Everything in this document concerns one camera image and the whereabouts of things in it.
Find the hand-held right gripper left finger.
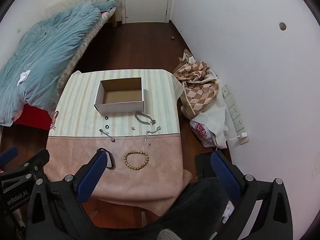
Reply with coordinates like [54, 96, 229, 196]
[26, 148, 116, 240]

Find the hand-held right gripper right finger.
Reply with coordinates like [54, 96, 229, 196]
[211, 151, 293, 240]

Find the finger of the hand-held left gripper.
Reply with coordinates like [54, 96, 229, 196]
[0, 146, 19, 167]
[0, 148, 50, 181]

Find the wooden bead bracelet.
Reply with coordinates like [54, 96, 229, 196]
[123, 150, 150, 172]

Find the thin silver necklace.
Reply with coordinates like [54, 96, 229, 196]
[144, 127, 162, 146]

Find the silver chain bracelet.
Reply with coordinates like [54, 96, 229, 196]
[135, 112, 157, 126]

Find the white cardboard box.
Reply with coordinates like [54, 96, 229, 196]
[94, 77, 145, 114]

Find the dark fuzzy clothing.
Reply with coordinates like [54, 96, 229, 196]
[147, 177, 230, 240]

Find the red cloth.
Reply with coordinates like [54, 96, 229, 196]
[12, 104, 54, 130]

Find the red printed plastic bag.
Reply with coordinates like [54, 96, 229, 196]
[189, 120, 218, 148]

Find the white power strip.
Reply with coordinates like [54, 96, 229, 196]
[222, 84, 249, 145]

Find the striped fabric storage box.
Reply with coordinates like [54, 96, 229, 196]
[46, 69, 193, 217]

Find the white paper scrap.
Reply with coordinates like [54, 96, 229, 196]
[17, 69, 32, 87]

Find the grey fuzzy cloth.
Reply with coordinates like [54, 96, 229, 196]
[157, 228, 182, 240]

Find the brown checked blanket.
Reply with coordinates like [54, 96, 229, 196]
[173, 61, 219, 118]

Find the light blue duvet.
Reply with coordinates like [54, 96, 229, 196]
[0, 0, 118, 127]

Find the bed with patterned sheet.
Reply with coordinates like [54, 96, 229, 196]
[45, 0, 118, 93]

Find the white door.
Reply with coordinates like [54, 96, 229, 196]
[121, 0, 175, 24]

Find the white charger cable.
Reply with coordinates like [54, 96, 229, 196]
[216, 135, 241, 147]

